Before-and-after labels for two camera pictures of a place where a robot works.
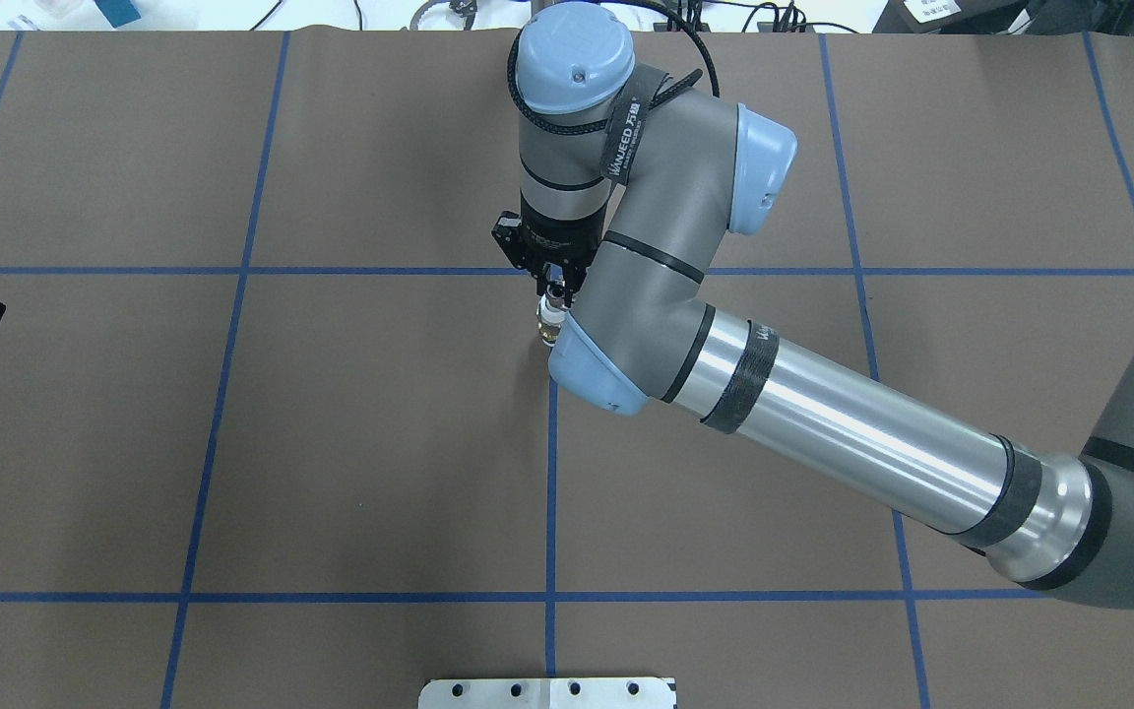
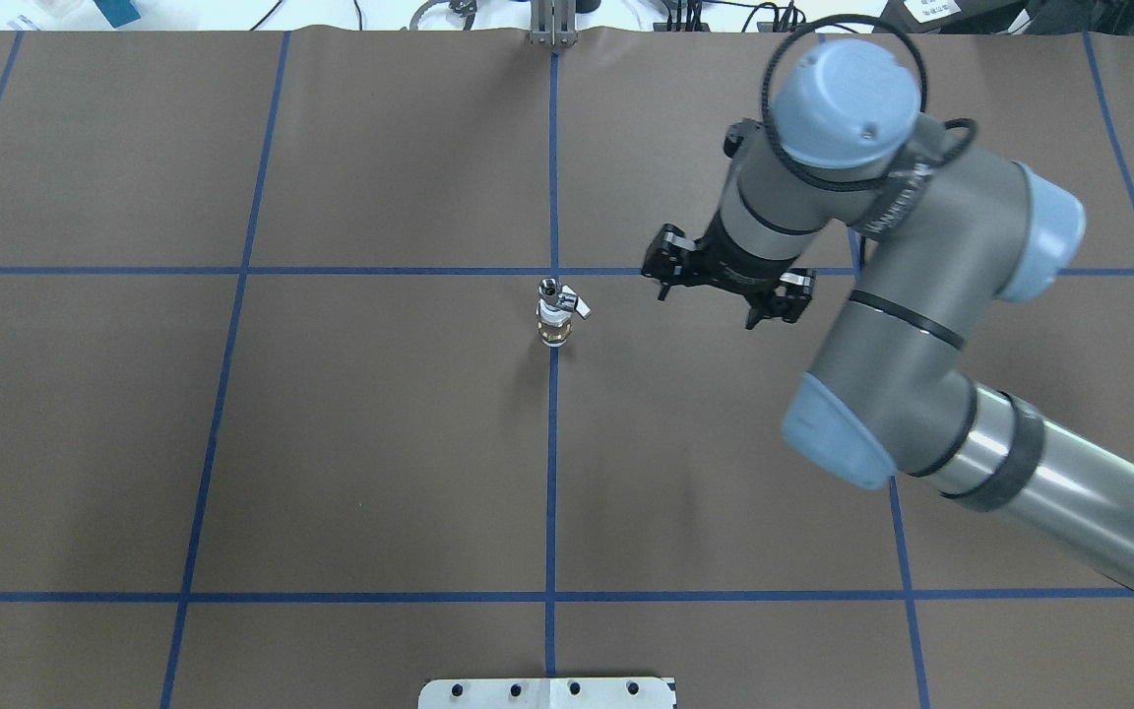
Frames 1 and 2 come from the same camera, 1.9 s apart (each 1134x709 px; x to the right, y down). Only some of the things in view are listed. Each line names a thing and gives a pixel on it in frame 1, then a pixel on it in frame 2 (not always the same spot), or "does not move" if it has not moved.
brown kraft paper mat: (266, 424) does not move
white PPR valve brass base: (549, 320) does not move
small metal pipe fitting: (556, 294) does not move
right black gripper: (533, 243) to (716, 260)
